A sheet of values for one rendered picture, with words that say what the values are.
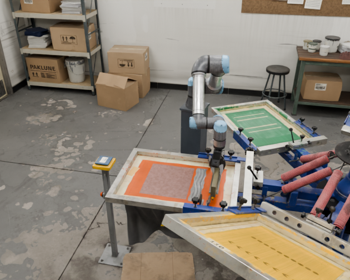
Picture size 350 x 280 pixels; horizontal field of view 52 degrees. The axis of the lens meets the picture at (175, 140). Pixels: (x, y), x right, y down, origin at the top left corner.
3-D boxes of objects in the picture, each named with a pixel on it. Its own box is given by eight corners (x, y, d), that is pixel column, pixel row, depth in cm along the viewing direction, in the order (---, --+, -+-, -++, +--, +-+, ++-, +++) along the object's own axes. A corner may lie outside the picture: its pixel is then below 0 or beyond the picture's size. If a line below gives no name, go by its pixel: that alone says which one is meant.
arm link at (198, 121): (190, 51, 228) (189, 126, 218) (208, 51, 228) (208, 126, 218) (189, 59, 240) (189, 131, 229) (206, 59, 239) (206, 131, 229)
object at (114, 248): (98, 263, 300) (83, 168, 251) (107, 243, 318) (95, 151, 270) (123, 267, 296) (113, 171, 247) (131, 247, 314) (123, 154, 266)
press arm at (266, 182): (251, 189, 225) (252, 183, 223) (251, 183, 230) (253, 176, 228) (280, 193, 222) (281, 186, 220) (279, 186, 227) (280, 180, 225)
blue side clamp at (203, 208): (182, 215, 212) (182, 206, 208) (184, 210, 216) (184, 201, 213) (234, 223, 207) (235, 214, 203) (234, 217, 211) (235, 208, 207)
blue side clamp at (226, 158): (197, 163, 259) (197, 155, 255) (198, 160, 263) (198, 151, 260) (239, 169, 253) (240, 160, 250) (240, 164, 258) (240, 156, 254)
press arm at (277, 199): (150, 191, 244) (149, 184, 241) (152, 186, 249) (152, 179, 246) (344, 218, 222) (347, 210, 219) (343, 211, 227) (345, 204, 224)
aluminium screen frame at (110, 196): (105, 201, 221) (104, 196, 219) (134, 151, 270) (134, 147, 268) (235, 220, 207) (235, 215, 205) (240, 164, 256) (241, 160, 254)
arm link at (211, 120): (206, 113, 227) (207, 121, 218) (224, 113, 227) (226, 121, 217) (206, 124, 231) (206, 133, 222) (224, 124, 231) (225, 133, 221)
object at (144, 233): (130, 246, 246) (125, 197, 225) (131, 242, 249) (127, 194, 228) (196, 257, 238) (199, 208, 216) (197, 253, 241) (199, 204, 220)
